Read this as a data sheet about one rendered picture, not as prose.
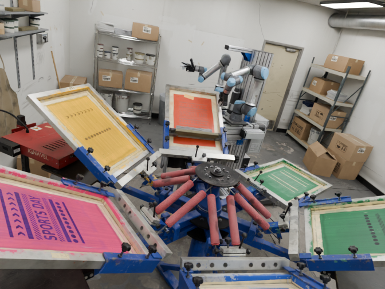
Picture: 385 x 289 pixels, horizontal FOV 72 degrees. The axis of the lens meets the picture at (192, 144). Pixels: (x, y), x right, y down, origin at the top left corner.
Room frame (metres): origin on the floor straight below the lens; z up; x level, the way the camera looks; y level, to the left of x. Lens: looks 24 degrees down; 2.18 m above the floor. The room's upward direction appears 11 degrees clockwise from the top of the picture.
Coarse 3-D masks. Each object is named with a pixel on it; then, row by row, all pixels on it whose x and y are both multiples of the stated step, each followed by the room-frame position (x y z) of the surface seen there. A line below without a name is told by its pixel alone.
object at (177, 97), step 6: (174, 96) 2.66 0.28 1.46; (180, 96) 2.68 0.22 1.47; (174, 102) 2.59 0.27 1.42; (192, 102) 2.67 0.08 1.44; (174, 108) 2.53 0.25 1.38; (174, 114) 2.47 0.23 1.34; (174, 120) 2.40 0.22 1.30; (174, 126) 2.35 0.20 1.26; (192, 126) 2.41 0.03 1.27; (174, 138) 2.23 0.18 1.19; (180, 138) 2.25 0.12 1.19; (186, 138) 2.27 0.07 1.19; (192, 138) 2.29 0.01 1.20; (192, 144) 2.23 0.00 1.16
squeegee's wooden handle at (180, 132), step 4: (176, 128) 2.21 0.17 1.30; (176, 132) 2.20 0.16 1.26; (180, 132) 2.21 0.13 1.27; (184, 132) 2.21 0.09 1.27; (188, 132) 2.22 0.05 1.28; (192, 132) 2.23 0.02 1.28; (196, 132) 2.24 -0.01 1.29; (200, 132) 2.25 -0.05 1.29; (204, 132) 2.26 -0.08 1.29; (208, 132) 2.28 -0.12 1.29; (212, 132) 2.29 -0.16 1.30; (196, 136) 2.27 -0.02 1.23; (200, 136) 2.27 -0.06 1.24; (204, 136) 2.28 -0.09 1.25; (208, 136) 2.28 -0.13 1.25; (212, 136) 2.29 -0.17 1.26; (216, 136) 2.29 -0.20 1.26
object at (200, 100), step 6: (198, 102) 2.69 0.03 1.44; (204, 102) 2.72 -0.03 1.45; (210, 102) 2.74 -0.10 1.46; (210, 108) 2.67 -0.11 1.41; (210, 114) 2.60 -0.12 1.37; (210, 120) 2.53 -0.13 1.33; (210, 126) 2.47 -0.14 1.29; (198, 144) 2.25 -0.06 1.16; (204, 144) 2.27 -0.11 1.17; (210, 144) 2.29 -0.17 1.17
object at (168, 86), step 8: (168, 88) 2.68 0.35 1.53; (176, 88) 2.72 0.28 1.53; (184, 88) 2.75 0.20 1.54; (192, 88) 2.78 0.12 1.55; (168, 96) 2.59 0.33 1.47; (216, 96) 2.80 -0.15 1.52; (168, 104) 2.50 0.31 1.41; (216, 104) 2.74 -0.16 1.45; (168, 112) 2.42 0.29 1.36; (168, 120) 2.34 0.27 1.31; (208, 152) 2.18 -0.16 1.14; (216, 152) 2.20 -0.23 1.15
